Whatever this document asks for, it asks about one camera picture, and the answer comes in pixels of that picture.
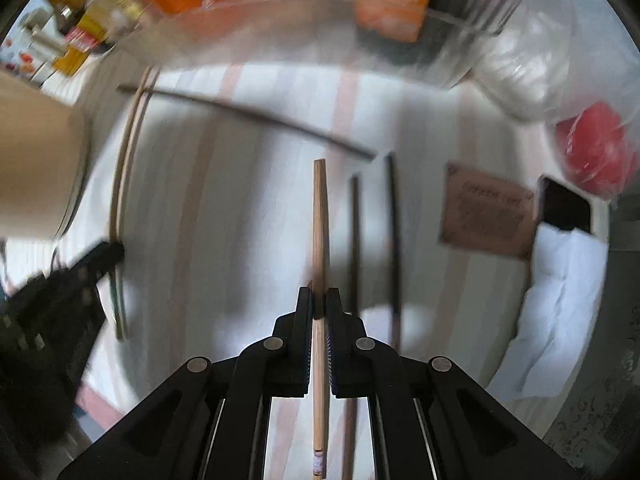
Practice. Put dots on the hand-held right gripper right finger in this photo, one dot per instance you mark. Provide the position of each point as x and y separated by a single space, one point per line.
336 355

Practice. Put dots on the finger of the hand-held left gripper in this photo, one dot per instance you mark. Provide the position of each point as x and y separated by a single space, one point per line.
95 262

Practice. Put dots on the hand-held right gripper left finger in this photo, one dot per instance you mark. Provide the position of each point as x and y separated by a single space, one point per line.
300 350

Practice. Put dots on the light wooden chopstick printed band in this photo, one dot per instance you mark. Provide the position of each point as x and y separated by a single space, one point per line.
129 155
320 220
122 158

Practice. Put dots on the beige utensil holder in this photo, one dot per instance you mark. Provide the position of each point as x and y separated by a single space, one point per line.
35 160

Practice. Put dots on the black chopstick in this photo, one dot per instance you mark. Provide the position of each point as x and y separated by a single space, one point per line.
394 250

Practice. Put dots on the striped cat print tablecloth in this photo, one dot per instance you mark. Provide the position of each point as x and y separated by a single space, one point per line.
225 210

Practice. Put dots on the brown label card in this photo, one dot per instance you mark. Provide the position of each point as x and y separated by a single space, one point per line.
487 212

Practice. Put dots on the brown wooden chopstick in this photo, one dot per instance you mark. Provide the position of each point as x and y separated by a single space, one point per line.
250 112

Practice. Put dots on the white paper tissue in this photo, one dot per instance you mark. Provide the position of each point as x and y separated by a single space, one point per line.
555 310

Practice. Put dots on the small white cup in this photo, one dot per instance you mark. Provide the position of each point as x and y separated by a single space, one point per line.
42 30

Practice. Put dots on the small black card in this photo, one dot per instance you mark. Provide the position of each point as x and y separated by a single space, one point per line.
565 205

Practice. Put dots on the clear plastic organizer tray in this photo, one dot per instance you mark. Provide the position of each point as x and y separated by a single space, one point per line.
280 35

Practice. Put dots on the red tomato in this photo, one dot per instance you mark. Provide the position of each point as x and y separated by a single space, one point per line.
595 147

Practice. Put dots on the clear plastic bag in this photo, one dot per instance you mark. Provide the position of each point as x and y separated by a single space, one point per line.
525 60

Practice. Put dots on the dark soy sauce bottle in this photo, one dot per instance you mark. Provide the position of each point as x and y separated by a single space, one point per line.
390 5

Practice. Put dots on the colourful wall stickers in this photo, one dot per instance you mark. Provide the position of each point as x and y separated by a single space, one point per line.
20 62

